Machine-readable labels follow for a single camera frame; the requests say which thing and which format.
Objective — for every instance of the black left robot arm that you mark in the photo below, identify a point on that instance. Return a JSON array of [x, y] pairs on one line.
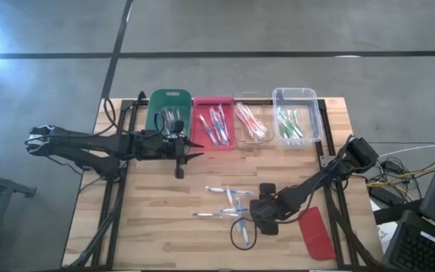
[[89, 145]]

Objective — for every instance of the green plastic bin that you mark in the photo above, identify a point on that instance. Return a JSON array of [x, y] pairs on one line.
[[153, 106]]

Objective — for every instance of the green white toothbrush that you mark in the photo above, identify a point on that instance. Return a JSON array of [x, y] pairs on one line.
[[287, 126], [297, 118], [177, 114], [282, 124], [164, 117], [293, 124], [281, 115]]

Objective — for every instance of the orange white toothbrush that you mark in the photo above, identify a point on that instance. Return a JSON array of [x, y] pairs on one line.
[[252, 121], [244, 112], [242, 119], [260, 133], [257, 127], [247, 120]]

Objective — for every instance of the black laptop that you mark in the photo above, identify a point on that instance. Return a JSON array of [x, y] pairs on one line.
[[421, 249]]

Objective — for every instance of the frosted clear plastic tub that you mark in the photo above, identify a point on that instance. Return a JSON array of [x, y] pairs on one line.
[[312, 113]]

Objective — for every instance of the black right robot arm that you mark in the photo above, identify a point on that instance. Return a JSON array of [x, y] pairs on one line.
[[315, 185]]

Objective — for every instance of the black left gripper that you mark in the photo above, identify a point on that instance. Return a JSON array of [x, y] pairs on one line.
[[149, 145]]

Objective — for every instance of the red plastic lid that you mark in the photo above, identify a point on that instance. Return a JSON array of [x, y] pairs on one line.
[[315, 234]]

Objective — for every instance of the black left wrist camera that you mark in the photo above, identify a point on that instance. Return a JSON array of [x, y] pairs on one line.
[[179, 125]]

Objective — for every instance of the black power strip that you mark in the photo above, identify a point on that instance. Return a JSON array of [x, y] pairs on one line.
[[381, 195]]

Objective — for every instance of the pink plastic bin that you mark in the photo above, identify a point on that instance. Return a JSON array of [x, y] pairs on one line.
[[202, 109]]

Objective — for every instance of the black metal stand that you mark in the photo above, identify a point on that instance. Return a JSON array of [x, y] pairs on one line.
[[2, 185]]

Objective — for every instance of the white paper sheet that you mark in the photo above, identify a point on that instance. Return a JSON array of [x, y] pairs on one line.
[[387, 234]]

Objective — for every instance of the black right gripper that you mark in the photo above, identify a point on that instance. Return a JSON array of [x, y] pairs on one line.
[[270, 208]]

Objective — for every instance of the clear plastic bin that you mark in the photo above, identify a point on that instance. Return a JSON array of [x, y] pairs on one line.
[[266, 141]]

